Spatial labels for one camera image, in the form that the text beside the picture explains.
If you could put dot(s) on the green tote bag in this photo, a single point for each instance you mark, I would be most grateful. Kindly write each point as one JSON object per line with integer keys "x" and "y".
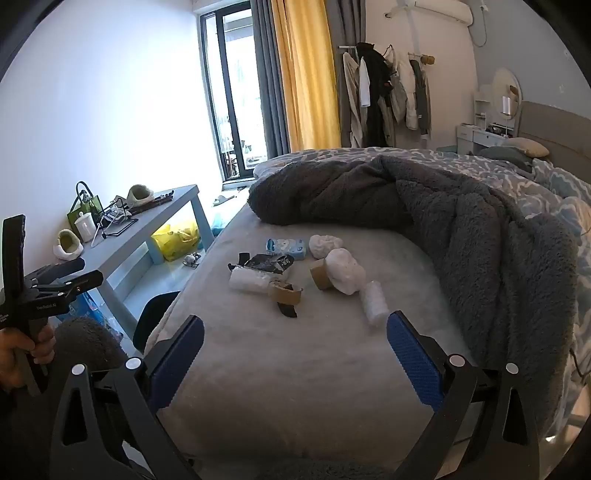
{"x": 85, "y": 207}

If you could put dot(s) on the grey green jacket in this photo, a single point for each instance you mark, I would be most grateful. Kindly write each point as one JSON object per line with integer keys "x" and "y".
{"x": 422, "y": 101}

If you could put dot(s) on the cardboard tape core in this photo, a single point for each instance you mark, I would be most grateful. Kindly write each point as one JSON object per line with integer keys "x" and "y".
{"x": 281, "y": 290}

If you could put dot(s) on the hanging clothes on rack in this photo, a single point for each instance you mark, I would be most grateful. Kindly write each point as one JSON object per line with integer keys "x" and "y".
{"x": 351, "y": 47}

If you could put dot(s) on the person's left hand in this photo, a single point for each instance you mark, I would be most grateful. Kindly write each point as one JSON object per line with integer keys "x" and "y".
{"x": 11, "y": 357}

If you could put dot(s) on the black plastic scrap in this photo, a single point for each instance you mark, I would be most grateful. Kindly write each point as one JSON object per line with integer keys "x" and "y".
{"x": 288, "y": 311}

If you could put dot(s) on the beige pillow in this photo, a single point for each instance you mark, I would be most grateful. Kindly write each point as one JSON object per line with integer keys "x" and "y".
{"x": 526, "y": 147}

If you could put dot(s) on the white desktop shelf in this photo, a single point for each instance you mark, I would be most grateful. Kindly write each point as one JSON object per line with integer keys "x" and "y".
{"x": 482, "y": 106}

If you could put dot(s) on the round vanity mirror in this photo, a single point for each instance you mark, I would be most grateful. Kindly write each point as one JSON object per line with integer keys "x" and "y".
{"x": 503, "y": 83}

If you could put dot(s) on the yellow curtain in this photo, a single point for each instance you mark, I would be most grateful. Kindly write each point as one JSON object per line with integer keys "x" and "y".
{"x": 307, "y": 74}

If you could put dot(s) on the white shirt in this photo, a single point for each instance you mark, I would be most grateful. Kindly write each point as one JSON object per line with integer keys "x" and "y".
{"x": 364, "y": 83}

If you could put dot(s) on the blue white tissue pack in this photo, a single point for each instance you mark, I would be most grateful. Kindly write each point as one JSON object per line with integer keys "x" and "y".
{"x": 287, "y": 247}

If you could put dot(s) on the grey curtain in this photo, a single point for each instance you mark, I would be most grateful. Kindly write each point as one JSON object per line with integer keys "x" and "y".
{"x": 270, "y": 78}
{"x": 346, "y": 23}

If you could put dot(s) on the bed with grey sheet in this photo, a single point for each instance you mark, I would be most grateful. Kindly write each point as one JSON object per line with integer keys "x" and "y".
{"x": 300, "y": 369}

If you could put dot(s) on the white air conditioner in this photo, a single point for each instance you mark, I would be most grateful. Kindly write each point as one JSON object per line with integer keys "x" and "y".
{"x": 438, "y": 9}

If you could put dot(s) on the green white fuzzy slipper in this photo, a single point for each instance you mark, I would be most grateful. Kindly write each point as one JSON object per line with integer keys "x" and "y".
{"x": 68, "y": 245}
{"x": 140, "y": 196}

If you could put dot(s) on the brown tape roll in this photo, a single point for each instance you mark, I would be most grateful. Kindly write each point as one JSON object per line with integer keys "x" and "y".
{"x": 320, "y": 276}

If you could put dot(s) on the yellow plastic bag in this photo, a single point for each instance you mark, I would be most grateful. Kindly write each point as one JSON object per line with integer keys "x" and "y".
{"x": 175, "y": 240}

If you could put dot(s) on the light blue table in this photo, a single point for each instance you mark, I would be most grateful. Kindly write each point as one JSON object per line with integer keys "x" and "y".
{"x": 138, "y": 235}

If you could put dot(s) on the dark teal plastic bin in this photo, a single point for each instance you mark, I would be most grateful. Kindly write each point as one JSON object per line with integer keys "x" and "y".
{"x": 154, "y": 316}

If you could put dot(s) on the teal plush toy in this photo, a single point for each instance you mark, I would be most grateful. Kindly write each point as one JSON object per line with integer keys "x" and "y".
{"x": 219, "y": 223}

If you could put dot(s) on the beige coat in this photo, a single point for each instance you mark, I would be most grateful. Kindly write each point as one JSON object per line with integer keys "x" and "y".
{"x": 351, "y": 97}

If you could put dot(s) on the small white paper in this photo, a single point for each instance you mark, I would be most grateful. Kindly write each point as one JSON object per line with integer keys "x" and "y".
{"x": 325, "y": 245}

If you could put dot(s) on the white puffer jacket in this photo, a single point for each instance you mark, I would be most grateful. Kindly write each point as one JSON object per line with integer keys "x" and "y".
{"x": 406, "y": 97}

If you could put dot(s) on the beige bed headboard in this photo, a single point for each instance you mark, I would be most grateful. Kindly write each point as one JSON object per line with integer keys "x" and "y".
{"x": 558, "y": 134}

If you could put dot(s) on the blue printed packet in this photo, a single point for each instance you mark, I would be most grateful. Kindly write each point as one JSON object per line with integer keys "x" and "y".
{"x": 85, "y": 307}

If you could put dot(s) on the clear plastic wrap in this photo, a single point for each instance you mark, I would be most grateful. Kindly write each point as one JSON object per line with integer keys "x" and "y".
{"x": 248, "y": 280}

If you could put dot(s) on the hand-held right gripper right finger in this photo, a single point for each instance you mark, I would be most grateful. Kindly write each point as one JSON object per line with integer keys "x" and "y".
{"x": 413, "y": 360}

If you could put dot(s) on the grey pillow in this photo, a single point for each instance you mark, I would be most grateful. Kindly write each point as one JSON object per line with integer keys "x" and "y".
{"x": 503, "y": 157}

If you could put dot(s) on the grey fleece patterned duvet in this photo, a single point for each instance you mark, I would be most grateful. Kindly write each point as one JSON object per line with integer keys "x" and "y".
{"x": 461, "y": 221}

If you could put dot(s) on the white plastic roll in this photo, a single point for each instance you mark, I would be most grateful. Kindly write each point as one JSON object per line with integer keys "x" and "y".
{"x": 375, "y": 304}

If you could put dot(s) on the person's grey fleece clothing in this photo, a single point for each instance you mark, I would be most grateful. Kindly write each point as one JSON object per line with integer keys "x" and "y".
{"x": 87, "y": 337}

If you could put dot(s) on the glass balcony door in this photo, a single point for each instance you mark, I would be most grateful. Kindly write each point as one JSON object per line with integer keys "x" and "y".
{"x": 231, "y": 92}

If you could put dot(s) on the black coat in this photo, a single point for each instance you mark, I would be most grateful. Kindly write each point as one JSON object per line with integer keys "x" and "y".
{"x": 379, "y": 92}

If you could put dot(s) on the dark stick bundle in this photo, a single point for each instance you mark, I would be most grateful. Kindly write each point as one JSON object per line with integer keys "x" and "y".
{"x": 154, "y": 201}

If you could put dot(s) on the white lidded mug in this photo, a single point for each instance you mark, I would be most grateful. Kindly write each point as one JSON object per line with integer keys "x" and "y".
{"x": 86, "y": 228}

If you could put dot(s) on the black plastic wrapper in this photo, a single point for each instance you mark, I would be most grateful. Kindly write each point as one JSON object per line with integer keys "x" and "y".
{"x": 265, "y": 262}

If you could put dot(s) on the large white paper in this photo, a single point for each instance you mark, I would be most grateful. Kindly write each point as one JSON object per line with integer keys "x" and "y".
{"x": 345, "y": 271}

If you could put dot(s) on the white clothes hanger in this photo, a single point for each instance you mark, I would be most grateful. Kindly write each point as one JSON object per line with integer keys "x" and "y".
{"x": 99, "y": 230}

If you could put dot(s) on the white vanity desk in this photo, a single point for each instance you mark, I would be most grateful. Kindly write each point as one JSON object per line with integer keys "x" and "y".
{"x": 485, "y": 137}

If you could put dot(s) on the pale floor slipper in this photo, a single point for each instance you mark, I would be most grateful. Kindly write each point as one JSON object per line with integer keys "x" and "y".
{"x": 225, "y": 200}

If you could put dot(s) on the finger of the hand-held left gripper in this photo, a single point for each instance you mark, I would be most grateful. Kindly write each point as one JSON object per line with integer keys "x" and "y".
{"x": 60, "y": 270}
{"x": 78, "y": 284}

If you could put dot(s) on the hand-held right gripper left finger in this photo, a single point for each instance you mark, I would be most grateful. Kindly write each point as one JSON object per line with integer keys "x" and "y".
{"x": 178, "y": 355}

